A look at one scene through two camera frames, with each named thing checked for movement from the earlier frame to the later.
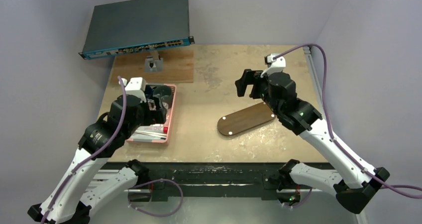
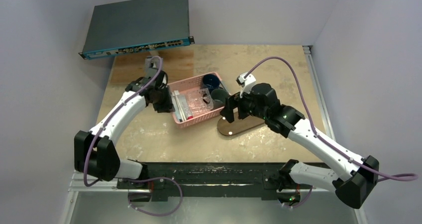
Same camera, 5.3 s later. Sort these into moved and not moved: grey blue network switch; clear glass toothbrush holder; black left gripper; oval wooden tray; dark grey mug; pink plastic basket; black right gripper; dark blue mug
Moved: dark grey mug; pink plastic basket; clear glass toothbrush holder; black left gripper; black right gripper; dark blue mug
Not moved: grey blue network switch; oval wooden tray
